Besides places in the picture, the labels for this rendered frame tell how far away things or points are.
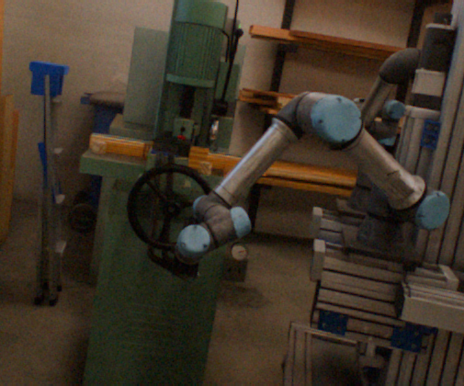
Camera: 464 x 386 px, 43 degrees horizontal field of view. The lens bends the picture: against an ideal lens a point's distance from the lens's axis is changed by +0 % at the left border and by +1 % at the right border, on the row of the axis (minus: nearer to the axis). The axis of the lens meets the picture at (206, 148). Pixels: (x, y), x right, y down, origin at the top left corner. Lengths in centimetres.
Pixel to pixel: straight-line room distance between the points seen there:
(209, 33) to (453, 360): 139
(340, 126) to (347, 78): 327
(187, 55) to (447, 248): 109
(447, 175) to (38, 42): 331
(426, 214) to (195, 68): 92
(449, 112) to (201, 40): 86
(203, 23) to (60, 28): 259
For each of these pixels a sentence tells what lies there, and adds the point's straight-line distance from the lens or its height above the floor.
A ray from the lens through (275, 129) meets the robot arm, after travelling 165.
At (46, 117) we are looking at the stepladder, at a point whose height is 92.
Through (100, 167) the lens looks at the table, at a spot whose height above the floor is 87.
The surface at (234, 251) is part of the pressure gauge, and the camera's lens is 210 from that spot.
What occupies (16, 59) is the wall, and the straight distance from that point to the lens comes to 467.
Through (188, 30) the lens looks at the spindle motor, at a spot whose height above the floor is 139.
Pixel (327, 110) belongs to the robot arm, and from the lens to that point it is 151.
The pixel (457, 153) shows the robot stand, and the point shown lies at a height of 113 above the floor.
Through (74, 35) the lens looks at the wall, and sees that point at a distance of 459.
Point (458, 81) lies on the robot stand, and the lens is 206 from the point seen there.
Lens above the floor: 130
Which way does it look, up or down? 8 degrees down
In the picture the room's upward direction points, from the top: 9 degrees clockwise
